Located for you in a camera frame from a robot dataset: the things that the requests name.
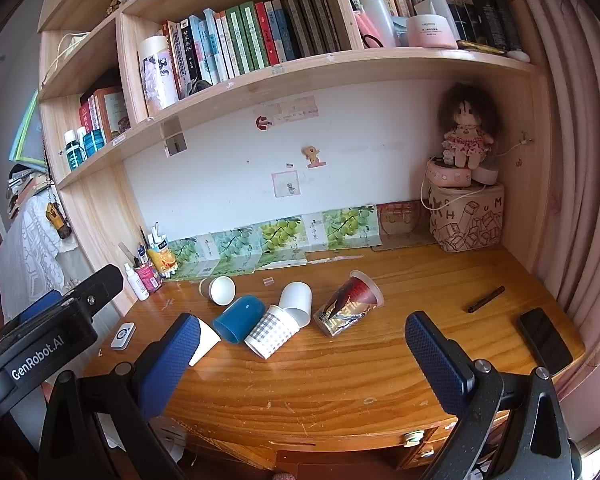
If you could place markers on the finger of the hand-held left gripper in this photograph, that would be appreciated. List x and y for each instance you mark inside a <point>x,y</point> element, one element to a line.
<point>40,306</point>
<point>100,285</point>

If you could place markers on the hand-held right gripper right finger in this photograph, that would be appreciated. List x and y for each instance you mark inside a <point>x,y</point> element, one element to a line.
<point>437,360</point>

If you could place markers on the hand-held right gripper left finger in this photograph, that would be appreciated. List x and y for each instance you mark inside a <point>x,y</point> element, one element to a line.
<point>172,355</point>

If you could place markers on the white paper cup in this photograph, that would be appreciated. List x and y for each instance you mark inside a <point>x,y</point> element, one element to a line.
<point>206,342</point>

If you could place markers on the blue cup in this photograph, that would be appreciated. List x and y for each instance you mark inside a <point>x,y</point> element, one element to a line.
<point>237,317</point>

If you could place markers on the beige rimmed white cup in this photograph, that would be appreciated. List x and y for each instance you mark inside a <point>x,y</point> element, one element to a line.
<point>220,290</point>

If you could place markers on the checked paper cup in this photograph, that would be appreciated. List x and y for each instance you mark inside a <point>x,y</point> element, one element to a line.
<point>272,332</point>

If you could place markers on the red and gold plastic cup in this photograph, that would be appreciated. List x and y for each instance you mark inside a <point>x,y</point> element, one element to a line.
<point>350,305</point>

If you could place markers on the plain white cup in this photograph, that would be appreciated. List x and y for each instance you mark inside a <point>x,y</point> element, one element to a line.
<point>296,300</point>

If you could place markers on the small white bottle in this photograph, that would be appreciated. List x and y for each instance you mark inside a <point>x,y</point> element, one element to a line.
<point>137,285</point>

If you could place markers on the pink pen holder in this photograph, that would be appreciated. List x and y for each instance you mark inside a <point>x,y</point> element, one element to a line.
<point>147,277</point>

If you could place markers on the white lace cloth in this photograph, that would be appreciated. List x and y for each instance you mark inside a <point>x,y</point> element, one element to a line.
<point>30,255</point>

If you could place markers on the small white and blue device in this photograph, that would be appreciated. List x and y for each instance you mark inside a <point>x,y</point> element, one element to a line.
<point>123,336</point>

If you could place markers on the yellow container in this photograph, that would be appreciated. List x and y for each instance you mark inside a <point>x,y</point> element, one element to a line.
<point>162,260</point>

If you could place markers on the black pen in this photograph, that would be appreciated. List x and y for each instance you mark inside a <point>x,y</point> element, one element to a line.
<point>486,299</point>

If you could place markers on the black smartphone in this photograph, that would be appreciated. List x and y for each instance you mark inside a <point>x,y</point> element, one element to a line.
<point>545,340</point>

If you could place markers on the teal bottle with white cap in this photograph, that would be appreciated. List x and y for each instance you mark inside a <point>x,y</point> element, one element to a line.
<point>73,152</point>

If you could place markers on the pink printed cardboard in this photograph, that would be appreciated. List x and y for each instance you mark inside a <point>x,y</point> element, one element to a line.
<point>402,225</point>

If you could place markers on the printed fabric storage box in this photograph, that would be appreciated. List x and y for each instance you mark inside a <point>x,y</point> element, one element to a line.
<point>467,220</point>

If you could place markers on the teal jar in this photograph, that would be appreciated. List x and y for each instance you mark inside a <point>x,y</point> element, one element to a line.
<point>94,141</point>

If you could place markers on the green grape printed boxes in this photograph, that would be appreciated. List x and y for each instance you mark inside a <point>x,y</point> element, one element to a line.
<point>280,235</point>

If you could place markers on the red book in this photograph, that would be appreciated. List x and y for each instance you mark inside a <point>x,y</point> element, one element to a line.
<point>86,117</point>

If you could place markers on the green folder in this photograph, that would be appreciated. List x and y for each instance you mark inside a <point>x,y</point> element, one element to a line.
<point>27,130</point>

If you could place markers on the orange printed book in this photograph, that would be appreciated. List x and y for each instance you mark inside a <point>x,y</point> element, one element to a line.
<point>112,112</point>

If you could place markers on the pink round box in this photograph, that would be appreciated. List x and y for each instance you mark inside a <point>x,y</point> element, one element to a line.
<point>449,175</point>

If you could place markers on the white round speaker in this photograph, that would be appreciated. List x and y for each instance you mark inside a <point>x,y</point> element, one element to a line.
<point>486,174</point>

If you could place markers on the printed white paper roll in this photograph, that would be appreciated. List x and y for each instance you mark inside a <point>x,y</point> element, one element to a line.
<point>157,75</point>

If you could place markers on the brown haired doll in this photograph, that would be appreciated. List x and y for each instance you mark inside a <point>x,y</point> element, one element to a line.
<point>467,125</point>

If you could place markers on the pink curtain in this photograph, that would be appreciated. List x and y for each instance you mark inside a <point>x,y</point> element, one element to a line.
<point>575,135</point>

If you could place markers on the row of colourful books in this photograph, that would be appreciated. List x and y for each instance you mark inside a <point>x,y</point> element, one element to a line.
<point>240,40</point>

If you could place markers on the small white oval object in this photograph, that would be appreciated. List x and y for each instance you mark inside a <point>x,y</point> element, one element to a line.
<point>518,55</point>

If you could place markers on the wooden bookshelf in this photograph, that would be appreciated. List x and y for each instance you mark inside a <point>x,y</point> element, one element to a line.
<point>330,62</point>

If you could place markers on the white and pink cream jar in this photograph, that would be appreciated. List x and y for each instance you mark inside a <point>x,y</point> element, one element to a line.
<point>432,30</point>

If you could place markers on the pink pouch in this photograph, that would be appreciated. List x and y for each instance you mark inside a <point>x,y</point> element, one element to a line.
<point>367,27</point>

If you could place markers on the row of dark-spined books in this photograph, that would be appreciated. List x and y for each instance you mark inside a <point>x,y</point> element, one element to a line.
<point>480,15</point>

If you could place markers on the tall white bottle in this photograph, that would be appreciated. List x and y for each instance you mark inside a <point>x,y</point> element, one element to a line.
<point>375,10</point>

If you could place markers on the pink square wall sticker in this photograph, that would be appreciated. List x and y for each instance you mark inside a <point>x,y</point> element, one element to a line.
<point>285,184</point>

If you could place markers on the red wall sticker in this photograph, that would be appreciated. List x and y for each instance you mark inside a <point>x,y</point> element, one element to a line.
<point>263,122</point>

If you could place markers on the yellow cartoon wall sticker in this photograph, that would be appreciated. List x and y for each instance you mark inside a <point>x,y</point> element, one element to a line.
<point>312,156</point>

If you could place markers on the faded paper wall sticker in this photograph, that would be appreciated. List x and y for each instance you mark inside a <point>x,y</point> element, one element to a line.
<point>292,108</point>

